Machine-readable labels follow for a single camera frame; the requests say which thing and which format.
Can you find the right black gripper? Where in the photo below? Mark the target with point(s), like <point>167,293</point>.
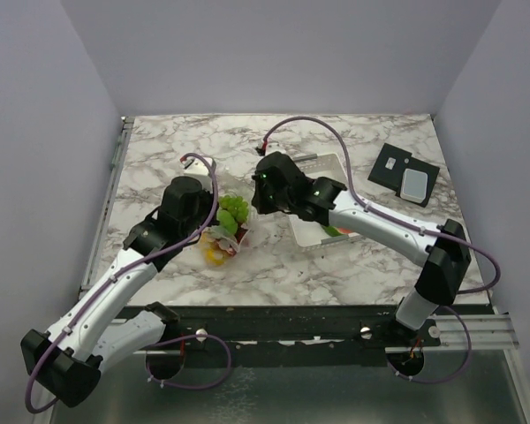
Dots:
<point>258,200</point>

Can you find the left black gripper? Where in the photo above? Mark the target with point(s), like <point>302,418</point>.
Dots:
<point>208,197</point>

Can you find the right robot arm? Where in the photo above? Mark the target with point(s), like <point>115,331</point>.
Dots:
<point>441,250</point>

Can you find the green grapes bunch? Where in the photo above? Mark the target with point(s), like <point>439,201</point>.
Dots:
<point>236,206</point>

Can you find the red watermelon slice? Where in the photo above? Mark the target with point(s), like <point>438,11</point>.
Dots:
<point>334,232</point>

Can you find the clear dotted zip bag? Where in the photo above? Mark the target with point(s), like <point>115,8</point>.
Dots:
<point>229,185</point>

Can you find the aluminium side rail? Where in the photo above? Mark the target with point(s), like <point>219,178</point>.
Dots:
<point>116,167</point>

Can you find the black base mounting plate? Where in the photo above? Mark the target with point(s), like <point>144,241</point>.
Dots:
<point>294,336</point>

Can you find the black square mat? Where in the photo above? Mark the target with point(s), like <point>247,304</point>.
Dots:
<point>390,166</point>

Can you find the yellow bell pepper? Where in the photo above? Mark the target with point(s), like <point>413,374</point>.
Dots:
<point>211,251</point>

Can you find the red lychee bunch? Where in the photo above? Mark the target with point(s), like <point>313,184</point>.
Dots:
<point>227,243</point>

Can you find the grey rectangular pad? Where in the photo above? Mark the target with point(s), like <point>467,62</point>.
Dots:
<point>414,186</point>

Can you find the green round guava fruit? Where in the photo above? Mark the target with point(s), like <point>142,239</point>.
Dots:
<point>227,221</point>

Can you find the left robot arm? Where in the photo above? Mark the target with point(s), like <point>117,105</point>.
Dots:
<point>68,358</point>

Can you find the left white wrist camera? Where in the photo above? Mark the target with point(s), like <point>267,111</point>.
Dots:
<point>196,167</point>

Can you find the white perforated plastic basket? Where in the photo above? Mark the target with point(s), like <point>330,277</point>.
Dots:
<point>310,236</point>

